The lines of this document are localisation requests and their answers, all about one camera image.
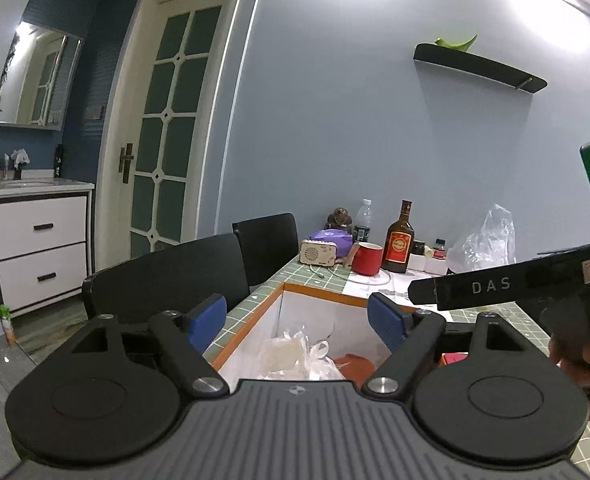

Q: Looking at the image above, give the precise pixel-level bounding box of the white storage box orange rim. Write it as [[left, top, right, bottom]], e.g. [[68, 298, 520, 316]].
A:
[[214, 282, 450, 387]]

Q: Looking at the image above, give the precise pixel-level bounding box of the plastic bag with white filling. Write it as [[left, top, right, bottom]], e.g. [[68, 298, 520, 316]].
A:
[[254, 327, 346, 382]]

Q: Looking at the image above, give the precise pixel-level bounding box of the green bird ornament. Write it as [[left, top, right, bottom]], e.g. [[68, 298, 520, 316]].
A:
[[434, 33, 478, 54]]

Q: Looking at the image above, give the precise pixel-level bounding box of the red mug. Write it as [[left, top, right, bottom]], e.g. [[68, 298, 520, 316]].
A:
[[344, 242, 385, 276]]

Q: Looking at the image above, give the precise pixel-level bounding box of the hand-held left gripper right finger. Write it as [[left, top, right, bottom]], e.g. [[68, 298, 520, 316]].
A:
[[362, 292, 526, 400]]

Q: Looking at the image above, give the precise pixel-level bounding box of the purple pouch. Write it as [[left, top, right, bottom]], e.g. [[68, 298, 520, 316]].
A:
[[307, 228, 356, 257]]

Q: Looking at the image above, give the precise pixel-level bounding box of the small black chair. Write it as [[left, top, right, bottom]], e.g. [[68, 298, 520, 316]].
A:
[[232, 213, 301, 289]]

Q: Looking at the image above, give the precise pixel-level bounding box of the white tissue bundle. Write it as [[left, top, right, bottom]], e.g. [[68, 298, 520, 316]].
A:
[[10, 148, 31, 181]]

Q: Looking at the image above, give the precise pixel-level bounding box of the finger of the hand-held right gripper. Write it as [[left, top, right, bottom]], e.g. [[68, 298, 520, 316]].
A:
[[407, 259, 526, 311]]

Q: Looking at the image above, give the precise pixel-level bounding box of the white small box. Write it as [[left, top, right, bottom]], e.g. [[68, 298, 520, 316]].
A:
[[407, 252, 448, 276]]

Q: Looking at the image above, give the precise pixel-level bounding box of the black wall shelf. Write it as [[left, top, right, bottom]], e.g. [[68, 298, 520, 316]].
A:
[[413, 43, 548, 95]]

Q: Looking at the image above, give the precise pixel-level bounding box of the white drawer cabinet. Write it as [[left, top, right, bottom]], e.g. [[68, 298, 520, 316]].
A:
[[0, 179, 96, 319]]

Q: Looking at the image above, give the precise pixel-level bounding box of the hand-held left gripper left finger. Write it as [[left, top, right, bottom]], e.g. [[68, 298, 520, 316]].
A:
[[69, 294, 229, 400]]

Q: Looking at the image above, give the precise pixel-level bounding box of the wall mirror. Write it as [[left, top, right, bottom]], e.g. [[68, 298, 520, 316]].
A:
[[0, 22, 84, 131]]

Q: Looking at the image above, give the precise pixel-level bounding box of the wooden radio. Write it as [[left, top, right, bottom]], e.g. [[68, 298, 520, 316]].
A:
[[299, 239, 337, 267]]

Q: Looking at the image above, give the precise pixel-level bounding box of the clear water bottle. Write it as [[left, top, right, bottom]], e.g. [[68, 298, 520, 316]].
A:
[[353, 198, 375, 244]]

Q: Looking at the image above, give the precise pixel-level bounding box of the white glass-panel door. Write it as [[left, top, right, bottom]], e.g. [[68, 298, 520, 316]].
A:
[[97, 0, 252, 277]]

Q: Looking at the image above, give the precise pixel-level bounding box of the large black chair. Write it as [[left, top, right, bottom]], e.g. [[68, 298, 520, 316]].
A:
[[81, 232, 251, 324]]

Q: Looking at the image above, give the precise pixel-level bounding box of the clear plastic bag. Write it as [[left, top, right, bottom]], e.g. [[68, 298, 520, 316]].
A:
[[447, 203, 518, 276]]

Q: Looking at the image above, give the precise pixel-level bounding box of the person's right hand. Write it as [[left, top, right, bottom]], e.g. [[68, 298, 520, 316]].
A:
[[548, 327, 590, 402]]

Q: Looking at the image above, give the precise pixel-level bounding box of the dark door handle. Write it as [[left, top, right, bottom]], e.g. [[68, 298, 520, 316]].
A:
[[118, 143, 135, 186]]

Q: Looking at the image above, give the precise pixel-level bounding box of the white paper sheet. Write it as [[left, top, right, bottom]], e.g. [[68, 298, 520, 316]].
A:
[[342, 267, 452, 312]]

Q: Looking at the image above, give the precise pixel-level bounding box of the brown liquor bottle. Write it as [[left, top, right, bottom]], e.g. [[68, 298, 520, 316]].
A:
[[381, 199, 416, 275]]

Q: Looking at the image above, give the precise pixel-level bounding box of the brown figurine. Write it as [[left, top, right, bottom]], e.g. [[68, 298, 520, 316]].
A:
[[326, 207, 354, 234]]

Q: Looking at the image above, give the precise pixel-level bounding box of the green bottle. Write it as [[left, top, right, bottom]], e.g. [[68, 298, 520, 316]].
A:
[[0, 304, 19, 346]]

